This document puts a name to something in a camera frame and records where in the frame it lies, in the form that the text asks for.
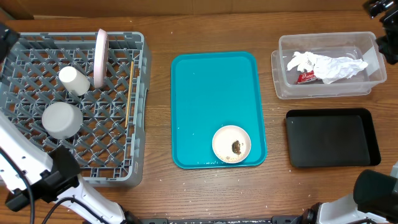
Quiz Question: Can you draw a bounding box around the white napkin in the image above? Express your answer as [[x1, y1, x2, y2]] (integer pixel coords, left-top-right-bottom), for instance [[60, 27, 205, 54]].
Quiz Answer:
[[308, 54, 368, 84]]

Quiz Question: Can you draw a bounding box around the white tissue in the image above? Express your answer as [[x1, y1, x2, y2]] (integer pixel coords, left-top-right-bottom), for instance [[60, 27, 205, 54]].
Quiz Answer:
[[287, 52, 316, 73]]

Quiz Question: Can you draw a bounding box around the cream plastic cup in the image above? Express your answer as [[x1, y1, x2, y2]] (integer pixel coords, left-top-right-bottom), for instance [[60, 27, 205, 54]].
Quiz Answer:
[[58, 66, 90, 96]]

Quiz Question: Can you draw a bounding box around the red snack wrapper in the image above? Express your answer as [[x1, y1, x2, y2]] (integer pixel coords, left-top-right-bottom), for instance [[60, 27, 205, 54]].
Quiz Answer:
[[296, 70, 318, 85]]

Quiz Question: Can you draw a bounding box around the large pink-white plate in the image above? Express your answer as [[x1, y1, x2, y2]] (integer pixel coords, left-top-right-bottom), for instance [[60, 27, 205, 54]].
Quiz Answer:
[[93, 29, 109, 88]]

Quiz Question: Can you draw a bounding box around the grey round bowl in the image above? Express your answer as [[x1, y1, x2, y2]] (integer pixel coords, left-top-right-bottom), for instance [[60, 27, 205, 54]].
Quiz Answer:
[[42, 102, 83, 139]]

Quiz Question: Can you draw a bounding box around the wooden chopstick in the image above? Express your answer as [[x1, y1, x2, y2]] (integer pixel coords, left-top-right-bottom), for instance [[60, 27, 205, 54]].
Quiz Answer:
[[125, 61, 134, 128]]

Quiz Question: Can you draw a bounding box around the brown food scrap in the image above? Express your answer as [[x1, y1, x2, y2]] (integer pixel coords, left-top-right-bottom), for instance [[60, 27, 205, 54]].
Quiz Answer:
[[231, 140, 241, 155]]

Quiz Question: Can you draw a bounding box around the small plate with crumbs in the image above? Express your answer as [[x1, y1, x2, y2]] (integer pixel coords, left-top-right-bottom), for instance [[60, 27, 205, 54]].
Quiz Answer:
[[212, 125, 251, 164]]

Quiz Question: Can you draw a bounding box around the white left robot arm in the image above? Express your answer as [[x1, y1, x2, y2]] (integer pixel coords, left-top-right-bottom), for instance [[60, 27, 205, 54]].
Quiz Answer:
[[1, 25, 151, 223]]

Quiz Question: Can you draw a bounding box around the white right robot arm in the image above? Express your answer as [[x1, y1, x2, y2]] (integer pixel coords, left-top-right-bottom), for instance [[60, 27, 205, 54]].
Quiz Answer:
[[291, 0, 397, 224]]

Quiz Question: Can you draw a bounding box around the clear plastic bin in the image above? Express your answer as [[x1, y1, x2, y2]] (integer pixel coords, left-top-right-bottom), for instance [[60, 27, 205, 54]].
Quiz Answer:
[[271, 32, 387, 100]]

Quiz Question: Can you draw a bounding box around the black plastic tray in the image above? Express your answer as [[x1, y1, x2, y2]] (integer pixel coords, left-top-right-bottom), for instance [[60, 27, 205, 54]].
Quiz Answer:
[[285, 108, 381, 168]]

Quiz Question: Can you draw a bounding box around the grey plastic dish rack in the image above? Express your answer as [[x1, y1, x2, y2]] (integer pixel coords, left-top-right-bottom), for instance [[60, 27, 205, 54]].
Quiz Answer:
[[1, 32, 151, 187]]

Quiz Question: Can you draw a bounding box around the teal plastic tray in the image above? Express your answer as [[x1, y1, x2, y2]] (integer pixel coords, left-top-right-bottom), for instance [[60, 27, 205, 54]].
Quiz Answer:
[[170, 52, 267, 169]]

